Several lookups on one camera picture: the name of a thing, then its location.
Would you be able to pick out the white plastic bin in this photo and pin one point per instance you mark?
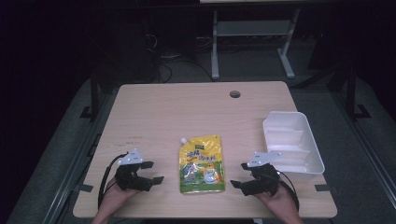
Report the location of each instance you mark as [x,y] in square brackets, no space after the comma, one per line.
[294,144]

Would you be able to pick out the person's left hand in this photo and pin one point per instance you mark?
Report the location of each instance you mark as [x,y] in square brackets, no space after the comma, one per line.
[116,196]

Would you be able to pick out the person's right hand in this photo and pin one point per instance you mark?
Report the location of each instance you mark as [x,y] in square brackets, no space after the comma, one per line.
[281,202]

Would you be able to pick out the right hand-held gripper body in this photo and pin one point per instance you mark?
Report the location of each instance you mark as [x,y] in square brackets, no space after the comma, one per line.
[263,182]

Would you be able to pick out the black metal stand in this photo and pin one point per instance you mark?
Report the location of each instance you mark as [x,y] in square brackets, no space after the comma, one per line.
[351,93]

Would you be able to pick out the white metal table frame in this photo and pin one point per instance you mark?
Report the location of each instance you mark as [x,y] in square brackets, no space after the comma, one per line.
[253,28]

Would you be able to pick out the yellow spouted refill pouch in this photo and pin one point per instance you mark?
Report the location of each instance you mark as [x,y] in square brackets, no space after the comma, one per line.
[201,165]

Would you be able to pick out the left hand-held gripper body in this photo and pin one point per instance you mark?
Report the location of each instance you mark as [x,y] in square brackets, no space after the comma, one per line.
[133,179]

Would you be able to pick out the black tape strip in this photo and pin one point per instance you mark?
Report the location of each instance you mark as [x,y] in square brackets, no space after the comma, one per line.
[322,187]
[85,188]

